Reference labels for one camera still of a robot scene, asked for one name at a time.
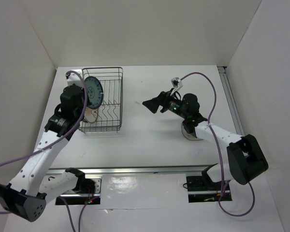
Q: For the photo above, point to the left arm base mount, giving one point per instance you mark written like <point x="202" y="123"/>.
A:
<point x="90" y="195"/>

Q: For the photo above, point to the metal wire dish rack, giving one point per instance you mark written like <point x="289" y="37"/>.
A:
<point x="110" y="112"/>

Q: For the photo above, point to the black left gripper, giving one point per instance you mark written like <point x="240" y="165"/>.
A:
<point x="83" y="91"/>

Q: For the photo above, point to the small blue patterned plate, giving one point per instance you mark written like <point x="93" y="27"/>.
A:
<point x="95" y="92"/>

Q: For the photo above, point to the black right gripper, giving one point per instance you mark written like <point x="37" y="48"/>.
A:
<point x="153" y="104"/>

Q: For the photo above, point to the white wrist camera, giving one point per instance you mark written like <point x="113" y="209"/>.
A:
<point x="177" y="85"/>
<point x="72" y="77"/>

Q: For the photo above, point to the aluminium front rail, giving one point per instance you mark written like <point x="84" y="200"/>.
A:
<point x="144" y="170"/>

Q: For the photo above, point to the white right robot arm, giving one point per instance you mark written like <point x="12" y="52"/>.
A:
<point x="240" y="157"/>

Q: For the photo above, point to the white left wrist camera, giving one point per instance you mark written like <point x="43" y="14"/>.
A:
<point x="72" y="77"/>

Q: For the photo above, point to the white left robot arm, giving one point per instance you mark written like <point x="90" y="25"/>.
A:
<point x="26" y="195"/>

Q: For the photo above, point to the aluminium side rail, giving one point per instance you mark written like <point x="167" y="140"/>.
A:
<point x="234" y="113"/>

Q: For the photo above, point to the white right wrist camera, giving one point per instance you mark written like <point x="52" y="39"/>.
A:
<point x="177" y="85"/>

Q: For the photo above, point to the orange sunburst plate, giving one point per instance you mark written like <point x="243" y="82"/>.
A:
<point x="90" y="115"/>

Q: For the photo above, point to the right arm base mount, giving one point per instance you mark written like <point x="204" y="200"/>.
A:
<point x="201" y="190"/>

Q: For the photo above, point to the small beige speckled dish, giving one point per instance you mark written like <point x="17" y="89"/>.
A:
<point x="188" y="136"/>

